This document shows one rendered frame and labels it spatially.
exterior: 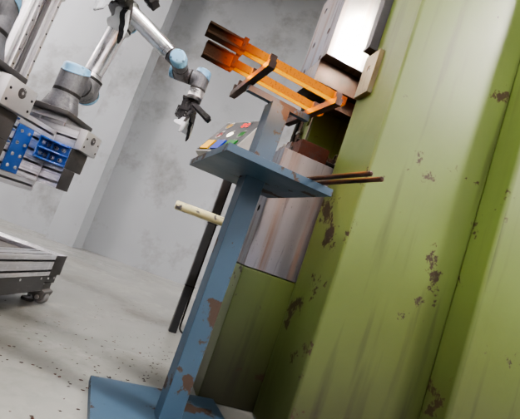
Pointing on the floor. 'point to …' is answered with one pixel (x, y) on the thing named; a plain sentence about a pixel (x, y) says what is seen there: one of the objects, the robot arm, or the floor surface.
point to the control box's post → (198, 259)
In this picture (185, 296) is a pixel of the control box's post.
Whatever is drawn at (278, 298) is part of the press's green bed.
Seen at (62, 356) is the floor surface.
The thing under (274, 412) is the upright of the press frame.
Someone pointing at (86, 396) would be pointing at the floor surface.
